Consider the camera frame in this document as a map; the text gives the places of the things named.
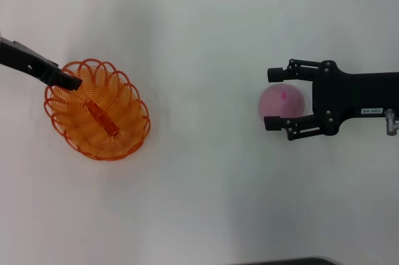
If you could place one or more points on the silver metal connector fitting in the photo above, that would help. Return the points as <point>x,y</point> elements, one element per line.
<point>390,123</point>

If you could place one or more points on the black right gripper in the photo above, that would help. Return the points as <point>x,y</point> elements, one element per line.
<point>346,95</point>

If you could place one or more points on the pink peach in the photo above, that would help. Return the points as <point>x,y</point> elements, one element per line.
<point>280,104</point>

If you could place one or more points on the orange plastic woven basket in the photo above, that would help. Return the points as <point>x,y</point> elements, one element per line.
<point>103,128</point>

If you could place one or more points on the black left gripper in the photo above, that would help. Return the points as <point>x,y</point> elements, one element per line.
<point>28,59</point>

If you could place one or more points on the dark rounded robot base edge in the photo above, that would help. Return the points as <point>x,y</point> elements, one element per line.
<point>290,262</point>

